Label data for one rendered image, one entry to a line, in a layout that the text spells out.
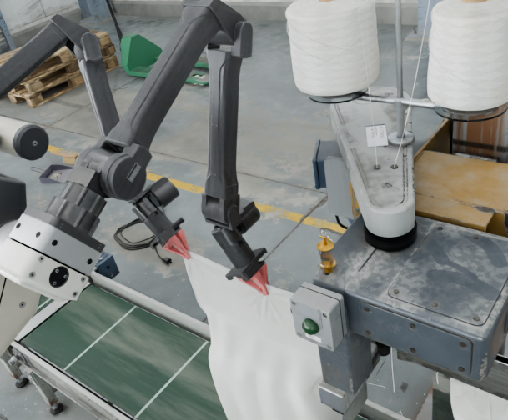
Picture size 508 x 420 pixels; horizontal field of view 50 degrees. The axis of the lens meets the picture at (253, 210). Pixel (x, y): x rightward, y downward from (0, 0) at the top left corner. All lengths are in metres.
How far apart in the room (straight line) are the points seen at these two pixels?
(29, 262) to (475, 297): 0.67
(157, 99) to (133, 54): 5.44
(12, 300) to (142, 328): 1.31
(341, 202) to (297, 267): 1.69
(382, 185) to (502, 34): 0.30
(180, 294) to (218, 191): 1.87
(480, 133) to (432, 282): 0.43
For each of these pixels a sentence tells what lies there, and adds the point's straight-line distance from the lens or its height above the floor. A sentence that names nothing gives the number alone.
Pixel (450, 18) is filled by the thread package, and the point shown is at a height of 1.68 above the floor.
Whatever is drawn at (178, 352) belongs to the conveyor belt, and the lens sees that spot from 2.20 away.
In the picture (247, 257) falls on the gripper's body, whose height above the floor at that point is 1.16.
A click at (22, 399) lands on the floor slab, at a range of 2.90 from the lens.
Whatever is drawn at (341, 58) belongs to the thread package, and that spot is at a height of 1.60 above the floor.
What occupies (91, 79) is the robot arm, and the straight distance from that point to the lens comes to 1.50.
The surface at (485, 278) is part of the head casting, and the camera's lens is 0.91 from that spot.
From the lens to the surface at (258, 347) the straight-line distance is 1.48.
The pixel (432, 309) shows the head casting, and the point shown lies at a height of 1.34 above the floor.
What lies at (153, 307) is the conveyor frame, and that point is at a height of 0.39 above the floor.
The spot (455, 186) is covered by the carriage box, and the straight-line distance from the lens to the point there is 1.12.
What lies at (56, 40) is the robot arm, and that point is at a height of 1.62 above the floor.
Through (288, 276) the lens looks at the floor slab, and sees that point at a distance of 2.95.
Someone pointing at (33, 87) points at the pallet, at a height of 0.21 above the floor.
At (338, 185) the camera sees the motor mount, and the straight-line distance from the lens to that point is 1.30.
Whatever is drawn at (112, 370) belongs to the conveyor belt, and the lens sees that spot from 2.24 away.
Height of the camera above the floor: 1.95
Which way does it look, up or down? 34 degrees down
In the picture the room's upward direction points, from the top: 12 degrees counter-clockwise
